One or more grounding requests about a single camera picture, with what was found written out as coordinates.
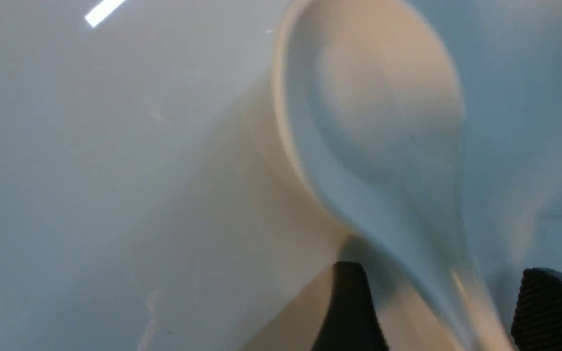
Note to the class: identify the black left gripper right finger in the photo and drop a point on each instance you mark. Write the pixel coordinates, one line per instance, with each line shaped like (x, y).
(537, 321)

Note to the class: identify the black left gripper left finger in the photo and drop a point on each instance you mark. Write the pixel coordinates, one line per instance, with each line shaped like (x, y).
(351, 322)

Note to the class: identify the white ceramic spoon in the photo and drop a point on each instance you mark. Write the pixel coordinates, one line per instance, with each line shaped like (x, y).
(369, 109)

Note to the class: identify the large white square plate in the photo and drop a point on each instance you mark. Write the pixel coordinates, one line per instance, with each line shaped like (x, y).
(147, 202)

